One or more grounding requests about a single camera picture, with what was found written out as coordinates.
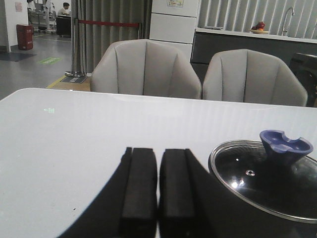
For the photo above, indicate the fruit plate on counter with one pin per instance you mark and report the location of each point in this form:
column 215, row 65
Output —
column 259, row 28

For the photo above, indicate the red barrier belt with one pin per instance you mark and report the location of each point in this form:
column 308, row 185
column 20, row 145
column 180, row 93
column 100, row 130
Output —
column 102, row 23

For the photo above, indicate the seated person in background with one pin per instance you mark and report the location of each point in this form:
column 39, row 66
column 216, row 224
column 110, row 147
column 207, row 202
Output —
column 64, row 10

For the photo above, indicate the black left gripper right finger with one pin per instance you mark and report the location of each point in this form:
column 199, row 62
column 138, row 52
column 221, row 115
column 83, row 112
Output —
column 190, row 198

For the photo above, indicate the chrome barrier post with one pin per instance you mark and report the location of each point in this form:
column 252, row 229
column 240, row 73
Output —
column 76, row 65

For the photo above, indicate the dark kitchen counter cabinet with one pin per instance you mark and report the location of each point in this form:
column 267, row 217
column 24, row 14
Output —
column 208, row 42

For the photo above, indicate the right grey upholstered chair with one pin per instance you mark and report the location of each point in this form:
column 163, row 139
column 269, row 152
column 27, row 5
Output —
column 249, row 76

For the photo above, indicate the chrome kitchen faucet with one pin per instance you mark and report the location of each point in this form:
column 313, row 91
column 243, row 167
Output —
column 286, row 20

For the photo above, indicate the white refrigerator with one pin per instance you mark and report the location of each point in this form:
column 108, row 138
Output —
column 173, row 22

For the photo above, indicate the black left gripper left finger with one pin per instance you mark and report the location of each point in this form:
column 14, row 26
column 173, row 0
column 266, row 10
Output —
column 126, row 207

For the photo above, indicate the grey upholstered chair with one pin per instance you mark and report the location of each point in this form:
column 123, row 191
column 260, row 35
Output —
column 249, row 76
column 145, row 67

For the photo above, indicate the glass lid with blue knob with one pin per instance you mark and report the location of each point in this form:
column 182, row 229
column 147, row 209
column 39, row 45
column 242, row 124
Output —
column 275, row 174

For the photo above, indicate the left grey upholstered chair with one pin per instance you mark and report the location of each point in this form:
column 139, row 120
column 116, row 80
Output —
column 145, row 67

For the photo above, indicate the red bin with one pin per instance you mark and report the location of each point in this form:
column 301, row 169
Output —
column 24, row 36

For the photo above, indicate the black appliance box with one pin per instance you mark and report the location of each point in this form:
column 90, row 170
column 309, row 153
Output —
column 304, row 66

